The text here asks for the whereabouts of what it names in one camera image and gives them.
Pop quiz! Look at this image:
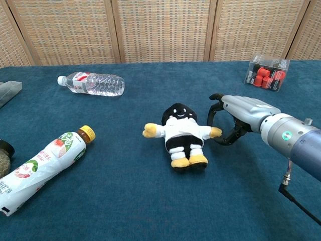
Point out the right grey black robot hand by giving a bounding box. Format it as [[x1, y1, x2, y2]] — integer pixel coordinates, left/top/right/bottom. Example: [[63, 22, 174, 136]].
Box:
[[206, 93, 281, 147]]

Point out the black white yellow plush toy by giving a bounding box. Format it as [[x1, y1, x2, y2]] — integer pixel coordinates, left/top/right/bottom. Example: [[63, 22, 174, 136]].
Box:
[[142, 102, 223, 173]]

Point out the clear box with red caps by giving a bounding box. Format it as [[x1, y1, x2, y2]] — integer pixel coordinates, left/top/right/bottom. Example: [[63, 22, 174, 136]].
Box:
[[244, 54, 291, 93]]

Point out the woven rattan folding screen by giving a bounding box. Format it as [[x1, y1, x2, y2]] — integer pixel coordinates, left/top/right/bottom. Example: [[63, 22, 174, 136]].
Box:
[[0, 0, 321, 68]]

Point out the clear plastic water bottle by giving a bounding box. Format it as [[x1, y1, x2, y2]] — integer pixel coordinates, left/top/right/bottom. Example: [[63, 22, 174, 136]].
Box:
[[57, 71, 125, 97]]

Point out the blue cloth table cover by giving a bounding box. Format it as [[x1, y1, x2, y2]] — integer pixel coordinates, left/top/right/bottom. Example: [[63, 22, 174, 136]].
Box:
[[0, 60, 321, 241]]

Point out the white labelled tea drink bottle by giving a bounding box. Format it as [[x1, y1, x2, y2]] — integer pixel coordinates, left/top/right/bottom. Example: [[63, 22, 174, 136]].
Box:
[[0, 125, 96, 217]]

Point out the clear grey plastic box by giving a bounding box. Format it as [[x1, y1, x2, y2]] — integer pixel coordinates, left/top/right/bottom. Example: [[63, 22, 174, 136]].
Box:
[[0, 80, 23, 109]]

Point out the round green jar black lid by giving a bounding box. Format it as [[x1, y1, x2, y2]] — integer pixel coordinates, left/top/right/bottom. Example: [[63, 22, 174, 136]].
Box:
[[0, 139, 16, 178]]

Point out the black cable with metal plug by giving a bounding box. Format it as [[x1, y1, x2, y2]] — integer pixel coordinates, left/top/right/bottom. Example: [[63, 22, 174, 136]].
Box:
[[278, 159, 321, 227]]

